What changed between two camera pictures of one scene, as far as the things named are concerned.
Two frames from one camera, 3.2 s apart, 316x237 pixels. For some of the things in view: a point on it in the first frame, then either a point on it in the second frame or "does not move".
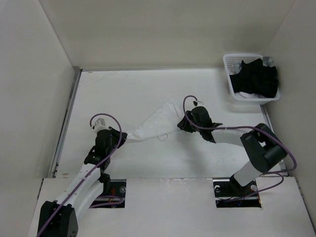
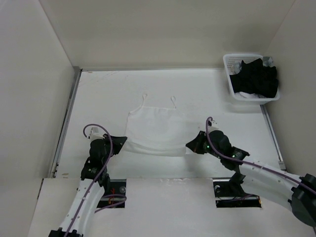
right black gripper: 183,124 to 195,144
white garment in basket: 247,95 does not move
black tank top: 254,77 does not move
